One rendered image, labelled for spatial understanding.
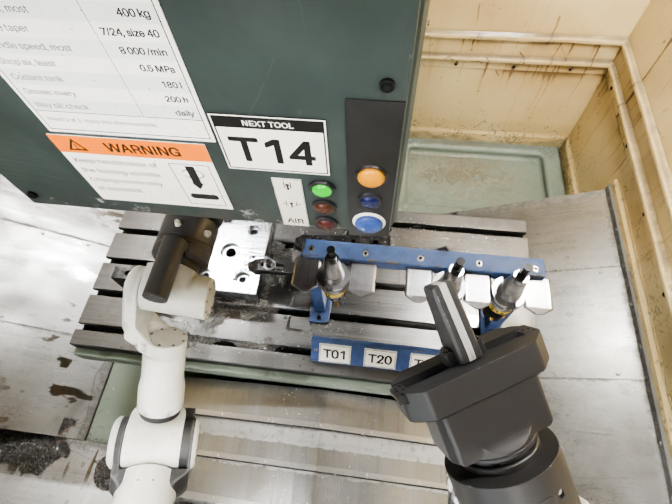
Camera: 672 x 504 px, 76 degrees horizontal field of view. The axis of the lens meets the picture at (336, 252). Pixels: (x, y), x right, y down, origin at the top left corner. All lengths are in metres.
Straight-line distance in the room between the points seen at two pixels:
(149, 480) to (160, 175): 0.48
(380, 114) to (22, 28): 0.26
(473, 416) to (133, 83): 0.36
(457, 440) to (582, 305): 1.09
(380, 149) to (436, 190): 1.38
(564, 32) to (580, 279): 0.75
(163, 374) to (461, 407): 0.51
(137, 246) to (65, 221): 0.44
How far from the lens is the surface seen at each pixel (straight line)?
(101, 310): 1.34
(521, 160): 1.93
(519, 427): 0.36
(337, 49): 0.32
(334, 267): 0.77
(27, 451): 1.62
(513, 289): 0.82
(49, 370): 1.61
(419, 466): 1.26
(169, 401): 0.76
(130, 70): 0.38
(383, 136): 0.36
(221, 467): 1.31
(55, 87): 0.44
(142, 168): 0.48
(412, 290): 0.83
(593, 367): 1.35
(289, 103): 0.35
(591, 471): 1.31
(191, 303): 0.66
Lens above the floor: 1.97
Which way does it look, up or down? 62 degrees down
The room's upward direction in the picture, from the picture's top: 5 degrees counter-clockwise
